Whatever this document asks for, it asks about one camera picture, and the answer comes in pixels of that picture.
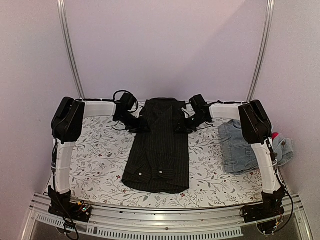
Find left aluminium frame post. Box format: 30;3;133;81
56;0;85;98

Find right aluminium frame post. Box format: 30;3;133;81
246;0;275;102

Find front aluminium rail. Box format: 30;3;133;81
21;196;313;240

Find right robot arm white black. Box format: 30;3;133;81
175;94;286;218

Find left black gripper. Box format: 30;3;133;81
116;111;151;133

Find floral patterned table mat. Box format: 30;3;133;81
48;101;282;209

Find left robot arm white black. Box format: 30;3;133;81
48;90;150;217

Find light denim jacket with buttons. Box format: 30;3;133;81
272;133;294;166

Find black pinstriped shirt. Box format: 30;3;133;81
121;98;190;194

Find light blue denim jeans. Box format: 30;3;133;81
218;119;258;175

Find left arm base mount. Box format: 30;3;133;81
48;200;92;223

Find aluminium frame post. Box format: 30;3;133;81
56;0;85;98
246;0;275;102

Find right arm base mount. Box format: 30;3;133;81
239;202;285;236

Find red garment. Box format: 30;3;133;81
271;132;279;140

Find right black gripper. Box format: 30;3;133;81
173;112;208;134

